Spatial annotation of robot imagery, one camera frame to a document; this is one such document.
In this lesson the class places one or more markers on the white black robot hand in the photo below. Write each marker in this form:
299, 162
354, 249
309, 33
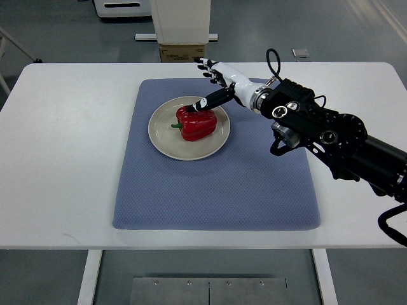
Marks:
234, 85

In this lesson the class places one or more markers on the red bell pepper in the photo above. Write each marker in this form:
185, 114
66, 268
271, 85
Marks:
195, 125

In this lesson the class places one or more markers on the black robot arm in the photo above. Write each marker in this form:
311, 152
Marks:
340, 141

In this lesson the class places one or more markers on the small grey floor plate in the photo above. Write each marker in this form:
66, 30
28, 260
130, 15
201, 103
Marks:
300, 53

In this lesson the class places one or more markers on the cream round plate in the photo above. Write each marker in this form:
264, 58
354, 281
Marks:
168, 140

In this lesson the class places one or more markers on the grey metal floor plate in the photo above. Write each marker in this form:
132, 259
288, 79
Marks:
153, 290

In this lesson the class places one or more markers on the brown cardboard box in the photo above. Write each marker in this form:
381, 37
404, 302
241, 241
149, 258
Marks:
181, 53

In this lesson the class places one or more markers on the blue textured mat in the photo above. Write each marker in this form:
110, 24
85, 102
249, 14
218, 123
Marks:
242, 187

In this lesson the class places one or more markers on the white column stand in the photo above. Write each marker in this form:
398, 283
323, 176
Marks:
180, 22

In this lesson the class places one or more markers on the white machine base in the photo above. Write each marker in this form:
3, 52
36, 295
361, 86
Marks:
122, 9

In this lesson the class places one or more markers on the white table leg right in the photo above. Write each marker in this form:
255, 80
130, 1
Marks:
324, 277

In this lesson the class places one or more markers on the white table leg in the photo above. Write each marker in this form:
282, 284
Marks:
90, 277
324, 277

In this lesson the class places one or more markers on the white table leg left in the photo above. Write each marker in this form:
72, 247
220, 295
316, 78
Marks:
90, 277

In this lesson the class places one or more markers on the white metal frame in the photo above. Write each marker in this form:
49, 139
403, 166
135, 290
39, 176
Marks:
11, 49

